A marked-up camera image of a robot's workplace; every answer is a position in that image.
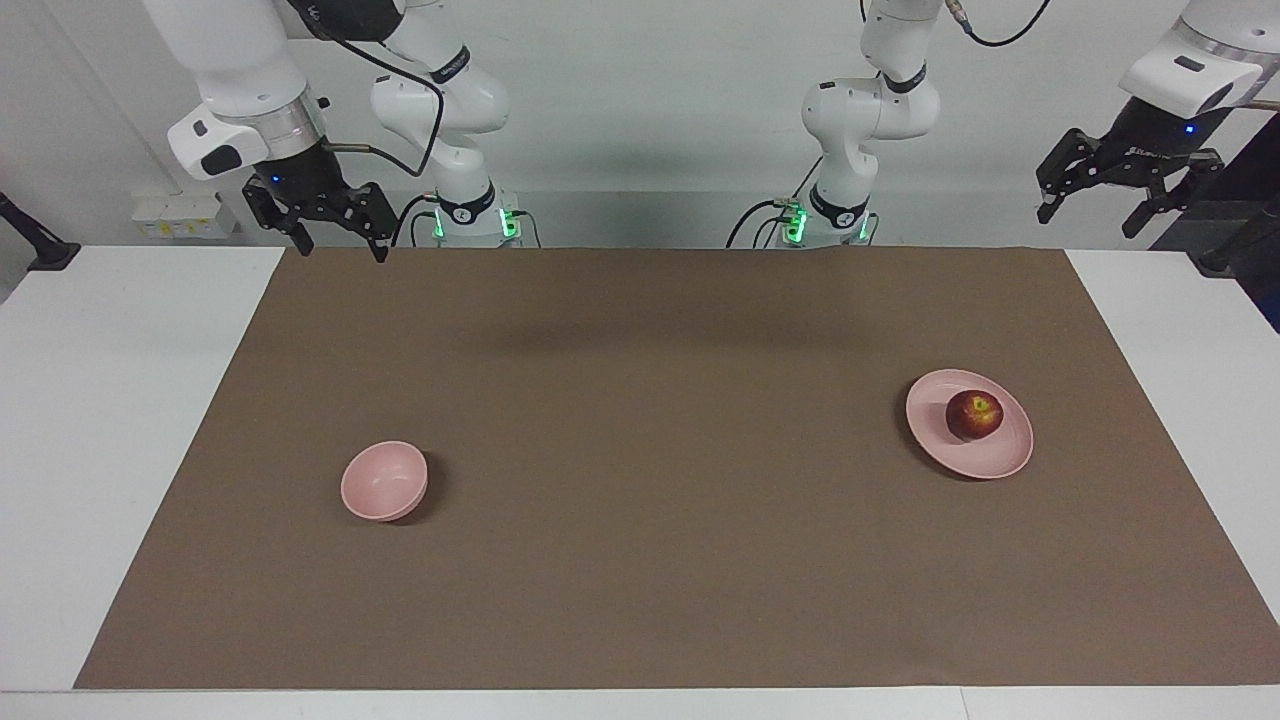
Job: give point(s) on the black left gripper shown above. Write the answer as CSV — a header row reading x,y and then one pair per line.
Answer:
x,y
1130,155

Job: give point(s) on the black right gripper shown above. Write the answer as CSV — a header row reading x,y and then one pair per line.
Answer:
x,y
310,185

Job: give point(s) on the red apple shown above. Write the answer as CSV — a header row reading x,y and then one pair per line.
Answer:
x,y
974,415

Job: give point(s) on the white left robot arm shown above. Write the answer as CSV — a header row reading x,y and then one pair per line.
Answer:
x,y
860,110

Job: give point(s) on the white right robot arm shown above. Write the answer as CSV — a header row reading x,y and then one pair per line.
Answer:
x,y
245,70

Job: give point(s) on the pink bowl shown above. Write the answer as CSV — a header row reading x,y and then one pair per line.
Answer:
x,y
380,485

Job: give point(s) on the pink plate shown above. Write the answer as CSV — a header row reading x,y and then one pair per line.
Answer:
x,y
985,458

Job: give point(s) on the black clamp stand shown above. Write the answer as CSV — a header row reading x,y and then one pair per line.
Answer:
x,y
40,245
1240,240

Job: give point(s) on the white power strip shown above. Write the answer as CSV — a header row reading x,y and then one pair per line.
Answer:
x,y
185,215

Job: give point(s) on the dark panel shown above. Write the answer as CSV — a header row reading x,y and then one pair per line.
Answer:
x,y
1255,160

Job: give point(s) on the brown table mat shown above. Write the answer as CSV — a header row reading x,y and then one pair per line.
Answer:
x,y
650,520

